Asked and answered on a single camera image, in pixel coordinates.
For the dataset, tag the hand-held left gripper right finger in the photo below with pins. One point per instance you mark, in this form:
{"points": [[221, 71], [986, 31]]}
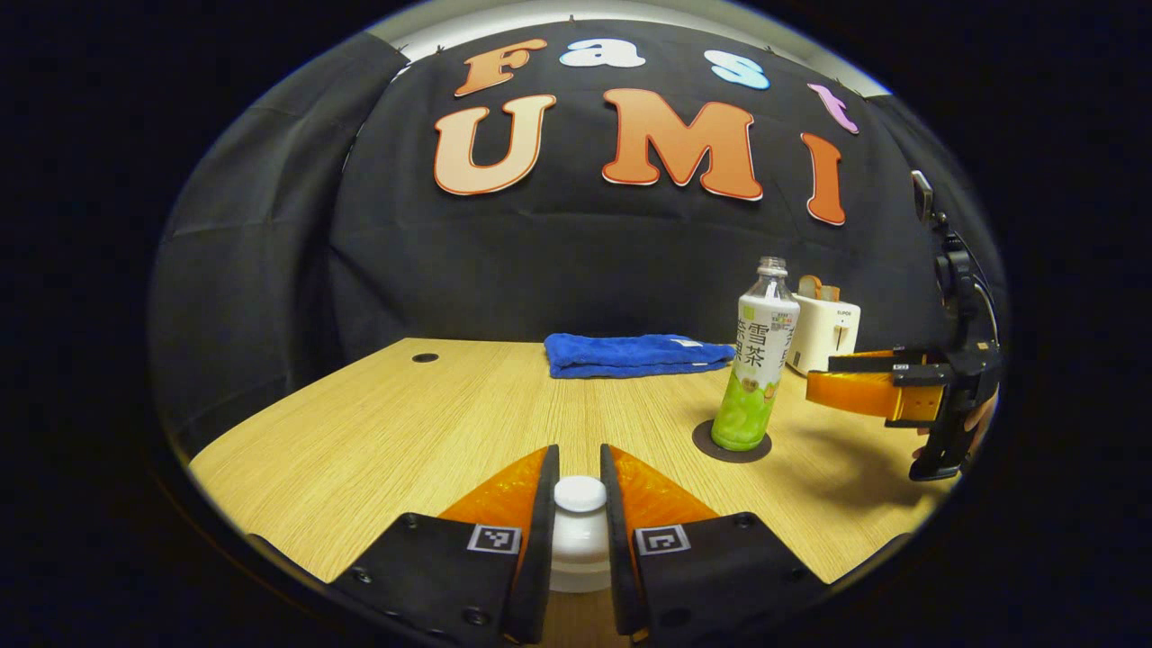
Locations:
{"points": [[616, 549]]}

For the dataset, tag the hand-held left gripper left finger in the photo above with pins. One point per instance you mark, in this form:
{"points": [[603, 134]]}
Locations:
{"points": [[540, 540]]}

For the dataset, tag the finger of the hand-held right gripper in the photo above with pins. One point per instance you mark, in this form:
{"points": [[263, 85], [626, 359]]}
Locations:
{"points": [[855, 394], [864, 362]]}

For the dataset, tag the white green water bottle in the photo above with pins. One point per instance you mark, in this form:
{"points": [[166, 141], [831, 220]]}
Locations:
{"points": [[756, 360]]}

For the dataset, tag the dark round coaster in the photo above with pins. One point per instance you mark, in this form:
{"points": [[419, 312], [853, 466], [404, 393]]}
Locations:
{"points": [[706, 445]]}

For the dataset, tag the white toaster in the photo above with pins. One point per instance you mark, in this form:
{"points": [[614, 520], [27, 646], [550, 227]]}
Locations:
{"points": [[823, 337]]}

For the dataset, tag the bread slice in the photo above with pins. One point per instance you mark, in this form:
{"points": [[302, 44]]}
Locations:
{"points": [[808, 286], [830, 293]]}

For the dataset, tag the blue folded towel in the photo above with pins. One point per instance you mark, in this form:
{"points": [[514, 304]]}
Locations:
{"points": [[630, 354]]}

